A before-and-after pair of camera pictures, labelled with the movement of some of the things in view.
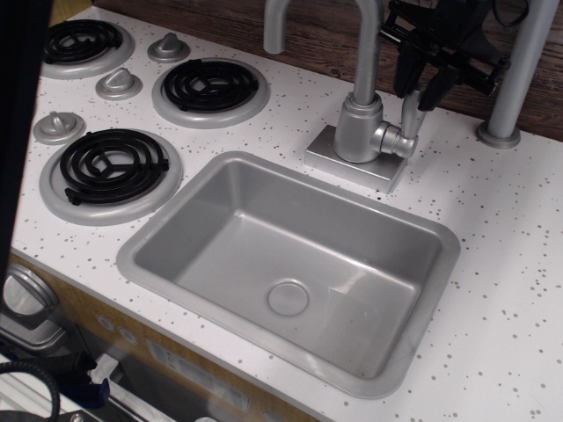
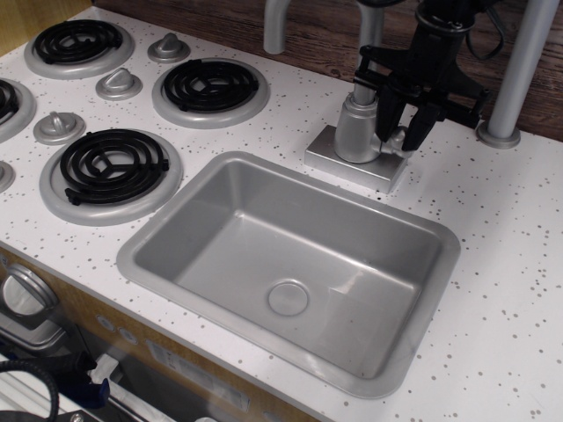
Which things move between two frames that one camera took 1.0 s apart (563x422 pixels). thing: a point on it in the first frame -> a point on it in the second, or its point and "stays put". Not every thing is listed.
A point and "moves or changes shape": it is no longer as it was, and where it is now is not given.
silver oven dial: (26, 294) stays put
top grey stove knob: (168, 50) stays put
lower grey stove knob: (58, 127) stays put
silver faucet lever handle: (412, 116) moves or changes shape
